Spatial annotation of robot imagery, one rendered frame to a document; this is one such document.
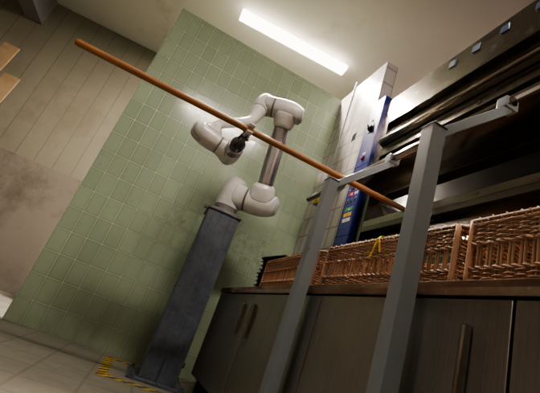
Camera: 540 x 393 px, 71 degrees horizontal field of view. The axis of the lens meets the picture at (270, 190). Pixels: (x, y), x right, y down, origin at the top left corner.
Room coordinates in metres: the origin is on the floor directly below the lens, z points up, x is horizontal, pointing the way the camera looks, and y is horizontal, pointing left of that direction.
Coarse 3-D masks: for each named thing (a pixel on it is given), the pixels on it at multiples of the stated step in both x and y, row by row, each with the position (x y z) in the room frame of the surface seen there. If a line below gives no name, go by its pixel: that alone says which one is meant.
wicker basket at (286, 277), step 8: (288, 256) 1.60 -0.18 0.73; (296, 256) 1.52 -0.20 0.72; (320, 256) 1.34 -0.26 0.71; (272, 264) 1.77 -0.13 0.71; (280, 264) 1.66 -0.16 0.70; (288, 264) 1.58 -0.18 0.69; (296, 264) 1.51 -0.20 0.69; (264, 272) 1.85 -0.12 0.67; (272, 272) 1.74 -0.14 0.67; (280, 272) 1.64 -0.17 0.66; (288, 272) 1.55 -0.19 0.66; (320, 272) 1.34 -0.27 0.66; (264, 280) 1.81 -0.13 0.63; (272, 280) 1.70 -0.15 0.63; (280, 280) 1.60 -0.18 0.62; (288, 280) 1.52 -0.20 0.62; (312, 280) 1.33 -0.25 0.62
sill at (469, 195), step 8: (528, 176) 1.09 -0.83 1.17; (536, 176) 1.06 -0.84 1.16; (496, 184) 1.21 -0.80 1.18; (504, 184) 1.18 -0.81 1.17; (512, 184) 1.14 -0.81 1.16; (520, 184) 1.11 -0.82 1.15; (528, 184) 1.09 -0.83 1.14; (472, 192) 1.31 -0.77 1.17; (480, 192) 1.27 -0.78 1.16; (488, 192) 1.24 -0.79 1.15; (496, 192) 1.20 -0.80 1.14; (440, 200) 1.47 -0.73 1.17; (448, 200) 1.42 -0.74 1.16; (456, 200) 1.38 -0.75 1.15; (464, 200) 1.34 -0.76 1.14; (432, 208) 1.51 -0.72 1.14; (384, 216) 1.84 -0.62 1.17; (392, 216) 1.78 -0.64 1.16; (400, 216) 1.71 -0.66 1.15; (368, 224) 1.97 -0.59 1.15
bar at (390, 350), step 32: (512, 96) 0.78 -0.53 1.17; (448, 128) 0.74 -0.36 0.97; (384, 160) 1.29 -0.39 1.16; (416, 160) 0.75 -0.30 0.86; (320, 192) 1.80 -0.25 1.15; (416, 192) 0.73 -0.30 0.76; (320, 224) 1.19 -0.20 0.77; (416, 224) 0.72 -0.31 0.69; (416, 256) 0.72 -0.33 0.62; (416, 288) 0.73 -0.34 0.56; (288, 320) 1.18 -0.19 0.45; (384, 320) 0.75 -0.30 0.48; (288, 352) 1.19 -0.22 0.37; (384, 352) 0.73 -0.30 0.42; (384, 384) 0.72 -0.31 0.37
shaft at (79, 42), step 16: (96, 48) 1.32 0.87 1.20; (128, 64) 1.35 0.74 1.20; (160, 80) 1.39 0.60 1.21; (208, 112) 1.46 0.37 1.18; (240, 128) 1.49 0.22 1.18; (272, 144) 1.53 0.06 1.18; (304, 160) 1.58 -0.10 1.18; (336, 176) 1.62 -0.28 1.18; (368, 192) 1.67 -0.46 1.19; (400, 208) 1.72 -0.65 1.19
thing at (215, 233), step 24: (216, 216) 2.23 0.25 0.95; (216, 240) 2.24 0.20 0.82; (192, 264) 2.23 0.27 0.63; (216, 264) 2.25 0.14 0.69; (192, 288) 2.24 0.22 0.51; (168, 312) 2.22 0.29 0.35; (192, 312) 2.25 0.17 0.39; (168, 336) 2.23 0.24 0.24; (192, 336) 2.26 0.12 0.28; (120, 360) 2.58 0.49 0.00; (144, 360) 2.24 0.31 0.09; (168, 360) 2.24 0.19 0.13; (168, 384) 2.25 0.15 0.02; (192, 384) 2.68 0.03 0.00
